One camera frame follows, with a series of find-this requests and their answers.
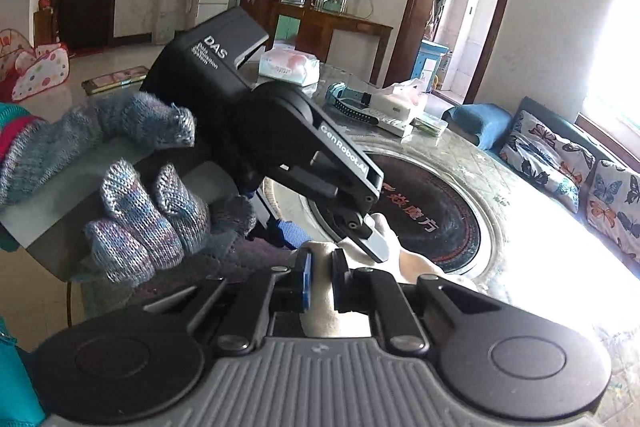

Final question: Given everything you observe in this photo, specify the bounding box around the blue smartwatch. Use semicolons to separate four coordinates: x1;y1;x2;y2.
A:
324;81;382;126

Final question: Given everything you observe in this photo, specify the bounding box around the dark purple cloth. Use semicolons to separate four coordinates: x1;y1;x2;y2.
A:
135;234;299;304

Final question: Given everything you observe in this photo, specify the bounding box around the pink wet wipes pack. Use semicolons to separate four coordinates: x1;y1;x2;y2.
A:
258;45;321;88

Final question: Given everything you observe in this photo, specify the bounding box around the light blue box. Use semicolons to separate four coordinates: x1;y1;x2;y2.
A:
412;39;449;90

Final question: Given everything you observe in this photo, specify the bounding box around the pink flat book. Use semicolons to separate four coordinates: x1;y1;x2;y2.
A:
81;66;149;96

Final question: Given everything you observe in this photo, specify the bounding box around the window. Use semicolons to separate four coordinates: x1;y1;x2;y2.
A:
579;0;640;144

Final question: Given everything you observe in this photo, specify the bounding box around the green packet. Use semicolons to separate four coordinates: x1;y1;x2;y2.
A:
412;113;449;136

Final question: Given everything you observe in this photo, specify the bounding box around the polka dot play tent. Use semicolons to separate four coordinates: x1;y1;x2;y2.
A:
0;27;71;104

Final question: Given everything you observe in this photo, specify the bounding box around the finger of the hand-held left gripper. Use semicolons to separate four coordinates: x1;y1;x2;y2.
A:
267;218;308;252
330;207;392;264

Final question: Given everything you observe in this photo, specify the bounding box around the cream knit garment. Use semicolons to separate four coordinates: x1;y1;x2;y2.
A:
295;212;481;340

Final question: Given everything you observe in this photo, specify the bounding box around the person's left hand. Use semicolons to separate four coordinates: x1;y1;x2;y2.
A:
0;91;257;286

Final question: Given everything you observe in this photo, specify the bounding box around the white flat box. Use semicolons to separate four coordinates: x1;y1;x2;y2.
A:
372;107;414;138

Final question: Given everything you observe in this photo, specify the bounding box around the person's teal clothing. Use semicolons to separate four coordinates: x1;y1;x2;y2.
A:
0;317;47;427

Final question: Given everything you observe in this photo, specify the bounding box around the person's left forearm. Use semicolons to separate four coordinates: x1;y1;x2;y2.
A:
0;102;48;158

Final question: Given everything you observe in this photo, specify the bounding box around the black round hotplate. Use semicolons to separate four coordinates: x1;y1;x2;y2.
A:
262;142;506;288

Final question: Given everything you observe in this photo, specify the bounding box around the water dispenser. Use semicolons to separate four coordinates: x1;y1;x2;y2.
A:
152;0;182;46

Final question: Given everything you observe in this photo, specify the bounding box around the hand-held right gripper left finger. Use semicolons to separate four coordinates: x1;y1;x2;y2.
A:
142;252;313;355

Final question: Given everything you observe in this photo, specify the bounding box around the blue sofa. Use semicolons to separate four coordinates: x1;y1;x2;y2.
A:
442;96;640;282

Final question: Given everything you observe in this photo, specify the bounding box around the butterfly print cushion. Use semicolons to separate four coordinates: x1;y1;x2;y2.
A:
499;109;599;214
586;159;640;264

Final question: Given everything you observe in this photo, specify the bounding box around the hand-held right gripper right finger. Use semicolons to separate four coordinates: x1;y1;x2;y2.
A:
331;251;502;354

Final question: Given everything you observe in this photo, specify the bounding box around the wooden sideboard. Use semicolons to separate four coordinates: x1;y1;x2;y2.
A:
272;2;394;64

